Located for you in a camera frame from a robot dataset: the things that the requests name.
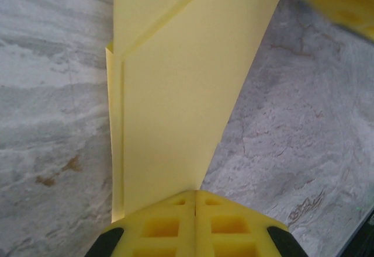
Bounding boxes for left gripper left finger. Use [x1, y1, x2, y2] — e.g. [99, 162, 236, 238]
[84, 189, 196, 257]

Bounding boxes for yellow paper sheet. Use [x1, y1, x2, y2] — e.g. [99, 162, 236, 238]
[105, 0, 289, 223]

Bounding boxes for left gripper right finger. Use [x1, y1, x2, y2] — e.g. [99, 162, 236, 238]
[195, 189, 307, 257]

